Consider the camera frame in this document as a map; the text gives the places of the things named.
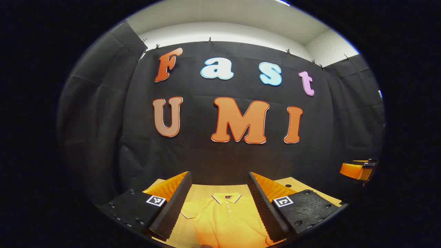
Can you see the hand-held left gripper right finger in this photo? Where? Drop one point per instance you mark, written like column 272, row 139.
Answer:
column 263, row 210

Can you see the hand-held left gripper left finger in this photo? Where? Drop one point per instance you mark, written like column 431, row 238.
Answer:
column 172, row 210

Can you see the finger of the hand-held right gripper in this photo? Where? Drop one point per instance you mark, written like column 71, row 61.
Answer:
column 351, row 171

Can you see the orange T-shirt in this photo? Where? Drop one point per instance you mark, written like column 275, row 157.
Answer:
column 224, row 220

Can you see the black backdrop cloth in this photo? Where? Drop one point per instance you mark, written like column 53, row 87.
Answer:
column 193, row 155

